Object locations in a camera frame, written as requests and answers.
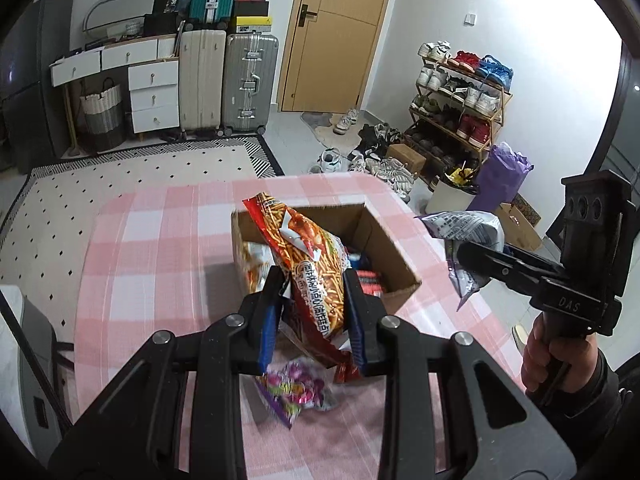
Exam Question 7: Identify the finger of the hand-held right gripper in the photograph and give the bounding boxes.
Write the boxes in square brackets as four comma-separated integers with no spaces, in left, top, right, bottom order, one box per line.
[456,240,566,282]
[482,271,543,307]

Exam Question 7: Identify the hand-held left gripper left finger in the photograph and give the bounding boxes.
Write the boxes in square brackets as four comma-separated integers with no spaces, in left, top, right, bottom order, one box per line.
[47,265,287,480]

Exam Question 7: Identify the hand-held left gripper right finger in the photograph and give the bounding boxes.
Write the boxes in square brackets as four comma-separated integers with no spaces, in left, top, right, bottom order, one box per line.
[342,269,586,480]

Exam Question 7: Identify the silver purple snack packet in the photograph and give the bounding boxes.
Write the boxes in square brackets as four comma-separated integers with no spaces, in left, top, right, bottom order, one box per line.
[415,210,506,311]

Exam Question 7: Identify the purple candy packet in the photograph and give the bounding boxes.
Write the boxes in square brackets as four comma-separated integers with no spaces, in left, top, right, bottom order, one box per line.
[255,357,341,428]

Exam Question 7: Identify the blue snack packet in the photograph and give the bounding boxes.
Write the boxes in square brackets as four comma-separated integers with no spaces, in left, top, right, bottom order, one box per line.
[345,247,372,272]

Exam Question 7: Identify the orange red snack bag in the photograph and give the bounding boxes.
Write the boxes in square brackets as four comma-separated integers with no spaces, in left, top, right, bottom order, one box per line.
[242,192,351,368]

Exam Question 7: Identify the brown cardboard box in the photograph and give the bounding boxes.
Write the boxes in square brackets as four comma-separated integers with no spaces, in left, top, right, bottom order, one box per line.
[231,202,422,321]

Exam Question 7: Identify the person's right forearm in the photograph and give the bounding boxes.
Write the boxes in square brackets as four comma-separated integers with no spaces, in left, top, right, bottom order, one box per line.
[542,350,633,441]

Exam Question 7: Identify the person's right hand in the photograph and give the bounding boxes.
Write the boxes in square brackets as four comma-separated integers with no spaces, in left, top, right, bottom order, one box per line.
[521,312,607,401]

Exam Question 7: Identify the printed cardboard carton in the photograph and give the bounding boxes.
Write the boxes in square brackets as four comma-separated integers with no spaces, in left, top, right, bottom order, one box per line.
[495,202,543,252]

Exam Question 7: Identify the red striped snack packet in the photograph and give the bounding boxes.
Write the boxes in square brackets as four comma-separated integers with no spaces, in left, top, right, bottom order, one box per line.
[357,270,386,297]

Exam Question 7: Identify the cream plastic object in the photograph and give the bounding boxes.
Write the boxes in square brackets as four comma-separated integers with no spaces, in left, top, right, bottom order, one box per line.
[512,324,532,357]

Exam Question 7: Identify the patterned doormat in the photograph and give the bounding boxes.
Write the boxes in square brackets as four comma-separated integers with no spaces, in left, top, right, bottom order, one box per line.
[515,192,542,228]

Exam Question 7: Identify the orange white snack packet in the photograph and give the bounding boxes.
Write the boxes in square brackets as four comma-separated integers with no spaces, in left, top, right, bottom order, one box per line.
[237,241,276,293]

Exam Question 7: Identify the purple bag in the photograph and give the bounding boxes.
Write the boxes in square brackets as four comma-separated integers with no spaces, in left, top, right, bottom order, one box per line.
[472,142,535,211]

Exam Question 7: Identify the cream trash bin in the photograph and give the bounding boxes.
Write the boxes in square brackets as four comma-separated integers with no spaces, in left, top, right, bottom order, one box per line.
[426,167,481,213]

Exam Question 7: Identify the pink checked tablecloth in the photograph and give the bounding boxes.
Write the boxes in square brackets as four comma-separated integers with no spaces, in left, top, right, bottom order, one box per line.
[72,172,551,480]

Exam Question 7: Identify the wooden shoe rack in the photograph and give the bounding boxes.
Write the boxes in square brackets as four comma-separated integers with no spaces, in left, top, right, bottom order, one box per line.
[407,57,513,181]

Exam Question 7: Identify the small brown carton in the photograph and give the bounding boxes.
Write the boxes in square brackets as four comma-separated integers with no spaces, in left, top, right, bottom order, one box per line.
[386,143,427,176]

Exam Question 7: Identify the pile of loose shoes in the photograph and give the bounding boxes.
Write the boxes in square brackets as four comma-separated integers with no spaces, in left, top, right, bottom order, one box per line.
[307,107,416,203]

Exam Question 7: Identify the rows of assorted sneakers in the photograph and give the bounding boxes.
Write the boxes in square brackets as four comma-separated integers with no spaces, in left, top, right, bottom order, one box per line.
[411,40,515,143]

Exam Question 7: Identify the beige floor mat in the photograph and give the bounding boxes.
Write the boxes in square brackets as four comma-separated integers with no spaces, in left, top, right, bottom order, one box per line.
[312,120,361,149]

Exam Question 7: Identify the grey floor mat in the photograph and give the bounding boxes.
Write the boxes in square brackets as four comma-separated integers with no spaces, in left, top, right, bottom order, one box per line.
[300,110,331,133]

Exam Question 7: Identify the dotted cream rug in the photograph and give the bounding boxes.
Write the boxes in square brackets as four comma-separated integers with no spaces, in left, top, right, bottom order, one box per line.
[0,135,286,331]

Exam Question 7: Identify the silver suitcase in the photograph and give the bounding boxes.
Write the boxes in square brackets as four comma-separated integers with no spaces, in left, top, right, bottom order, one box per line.
[222,32,280,136]

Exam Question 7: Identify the beige suitcase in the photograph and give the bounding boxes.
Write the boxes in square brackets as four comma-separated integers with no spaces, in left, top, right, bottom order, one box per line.
[179,27,227,136]

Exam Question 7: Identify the white drawer chest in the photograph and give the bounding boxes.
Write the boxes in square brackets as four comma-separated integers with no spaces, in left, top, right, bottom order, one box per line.
[127,60,181,136]

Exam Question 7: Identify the wooden door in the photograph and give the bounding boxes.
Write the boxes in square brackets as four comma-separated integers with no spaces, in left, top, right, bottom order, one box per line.
[276,0,398,112]

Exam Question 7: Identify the woven laundry basket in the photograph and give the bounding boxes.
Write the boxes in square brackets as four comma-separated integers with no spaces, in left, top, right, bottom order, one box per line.
[80,80,126,151]

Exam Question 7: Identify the white desk with drawers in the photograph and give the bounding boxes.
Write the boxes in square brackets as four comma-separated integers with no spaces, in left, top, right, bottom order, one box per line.
[50,35,181,87]

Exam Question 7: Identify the dark grey fridge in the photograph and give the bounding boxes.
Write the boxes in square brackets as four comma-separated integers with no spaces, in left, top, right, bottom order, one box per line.
[0,0,76,161]

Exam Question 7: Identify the black carton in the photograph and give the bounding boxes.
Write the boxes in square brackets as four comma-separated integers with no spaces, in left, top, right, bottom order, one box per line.
[144,0,193,37]

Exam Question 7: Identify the arched metal frame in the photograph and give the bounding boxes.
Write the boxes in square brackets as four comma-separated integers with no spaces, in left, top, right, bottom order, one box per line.
[82,0,156,42]

